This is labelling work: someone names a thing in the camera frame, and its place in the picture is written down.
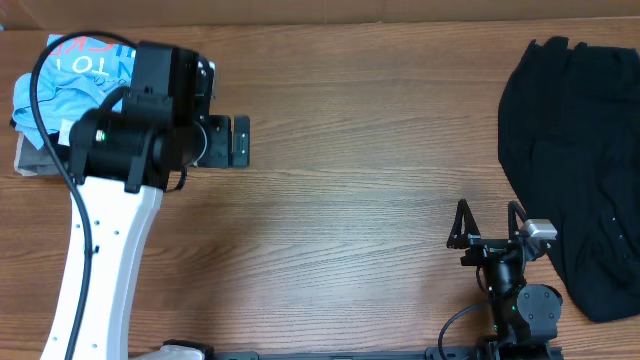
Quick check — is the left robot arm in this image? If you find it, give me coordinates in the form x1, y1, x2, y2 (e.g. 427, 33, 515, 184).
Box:
42, 42, 250, 359

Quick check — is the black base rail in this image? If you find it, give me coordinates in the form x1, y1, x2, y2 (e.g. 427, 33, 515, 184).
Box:
204, 347, 564, 360

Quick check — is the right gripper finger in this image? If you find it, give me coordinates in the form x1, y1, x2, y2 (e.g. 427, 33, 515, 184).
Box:
507, 200, 528, 238
446, 199, 481, 249

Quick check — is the folded grey garment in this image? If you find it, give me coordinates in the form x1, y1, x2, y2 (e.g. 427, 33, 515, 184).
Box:
20, 136, 59, 176

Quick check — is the black garment pile right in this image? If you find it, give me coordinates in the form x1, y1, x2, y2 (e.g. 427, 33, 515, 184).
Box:
498, 37, 639, 322

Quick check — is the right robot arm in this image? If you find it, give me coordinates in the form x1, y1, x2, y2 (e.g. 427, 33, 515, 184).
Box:
437, 199, 563, 360

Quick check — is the light blue t-shirt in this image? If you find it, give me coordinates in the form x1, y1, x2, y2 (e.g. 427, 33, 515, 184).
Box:
37, 37, 136, 146

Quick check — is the folded beige garment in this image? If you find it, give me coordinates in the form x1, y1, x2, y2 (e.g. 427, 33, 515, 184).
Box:
13, 132, 33, 177

